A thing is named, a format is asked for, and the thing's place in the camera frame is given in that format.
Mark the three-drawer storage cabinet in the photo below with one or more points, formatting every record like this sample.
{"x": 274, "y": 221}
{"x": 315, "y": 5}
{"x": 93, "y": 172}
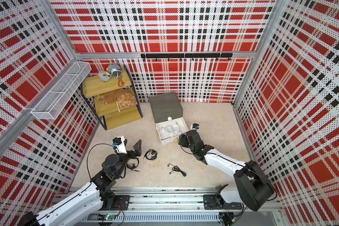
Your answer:
{"x": 168, "y": 117}

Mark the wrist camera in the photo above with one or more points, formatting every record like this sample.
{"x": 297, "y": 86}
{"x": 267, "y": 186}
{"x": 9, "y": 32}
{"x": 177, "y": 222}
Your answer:
{"x": 194, "y": 126}
{"x": 119, "y": 145}

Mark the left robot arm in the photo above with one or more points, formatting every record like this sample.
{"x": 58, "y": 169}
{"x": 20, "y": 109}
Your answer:
{"x": 93, "y": 195}

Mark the grey top drawer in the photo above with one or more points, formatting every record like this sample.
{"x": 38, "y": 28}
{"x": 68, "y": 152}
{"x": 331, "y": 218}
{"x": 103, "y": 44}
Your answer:
{"x": 164, "y": 106}

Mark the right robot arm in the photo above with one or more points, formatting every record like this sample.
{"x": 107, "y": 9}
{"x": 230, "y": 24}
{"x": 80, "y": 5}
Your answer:
{"x": 253, "y": 189}

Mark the grey plush toy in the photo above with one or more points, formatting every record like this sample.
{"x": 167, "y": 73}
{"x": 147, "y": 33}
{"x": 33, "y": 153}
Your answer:
{"x": 115, "y": 70}

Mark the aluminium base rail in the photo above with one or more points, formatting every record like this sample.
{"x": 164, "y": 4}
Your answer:
{"x": 187, "y": 206}

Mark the white wire mesh basket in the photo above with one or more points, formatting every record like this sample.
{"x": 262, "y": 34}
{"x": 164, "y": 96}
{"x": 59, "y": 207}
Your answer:
{"x": 52, "y": 104}

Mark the white crumpled plush toy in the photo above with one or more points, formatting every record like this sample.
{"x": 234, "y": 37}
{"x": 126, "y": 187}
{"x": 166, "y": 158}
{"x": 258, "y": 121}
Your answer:
{"x": 104, "y": 76}

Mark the brown plush bear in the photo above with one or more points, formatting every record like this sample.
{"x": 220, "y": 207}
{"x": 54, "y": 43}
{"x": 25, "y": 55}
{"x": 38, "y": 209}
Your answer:
{"x": 123, "y": 98}

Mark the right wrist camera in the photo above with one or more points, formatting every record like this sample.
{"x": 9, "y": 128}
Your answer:
{"x": 194, "y": 126}

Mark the green circuit board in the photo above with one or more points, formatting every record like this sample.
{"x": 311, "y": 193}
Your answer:
{"x": 108, "y": 217}

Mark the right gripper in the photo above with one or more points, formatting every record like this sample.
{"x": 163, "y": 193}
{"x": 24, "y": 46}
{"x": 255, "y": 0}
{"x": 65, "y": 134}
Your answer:
{"x": 183, "y": 140}

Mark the black braided earphones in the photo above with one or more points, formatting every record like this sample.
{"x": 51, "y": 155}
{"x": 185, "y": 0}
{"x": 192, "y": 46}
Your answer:
{"x": 151, "y": 154}

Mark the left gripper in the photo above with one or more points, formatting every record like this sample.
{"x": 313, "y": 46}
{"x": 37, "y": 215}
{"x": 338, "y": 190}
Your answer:
{"x": 138, "y": 152}

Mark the wooden three-tier shelf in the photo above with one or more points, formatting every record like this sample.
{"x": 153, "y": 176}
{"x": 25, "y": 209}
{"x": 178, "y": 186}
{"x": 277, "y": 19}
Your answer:
{"x": 109, "y": 116}

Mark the white earphones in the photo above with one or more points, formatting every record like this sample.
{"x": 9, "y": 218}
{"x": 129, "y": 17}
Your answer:
{"x": 170, "y": 131}
{"x": 176, "y": 129}
{"x": 163, "y": 133}

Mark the orange carabiner toy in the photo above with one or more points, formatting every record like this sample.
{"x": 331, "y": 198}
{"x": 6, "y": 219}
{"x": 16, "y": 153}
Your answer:
{"x": 120, "y": 82}

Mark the black wall hook rail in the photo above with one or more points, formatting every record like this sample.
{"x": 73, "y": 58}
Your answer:
{"x": 186, "y": 55}

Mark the white drawer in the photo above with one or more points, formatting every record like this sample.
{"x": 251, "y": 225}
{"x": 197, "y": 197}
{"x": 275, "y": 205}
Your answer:
{"x": 180, "y": 121}

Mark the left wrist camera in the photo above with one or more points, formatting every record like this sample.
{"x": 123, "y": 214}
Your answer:
{"x": 119, "y": 145}

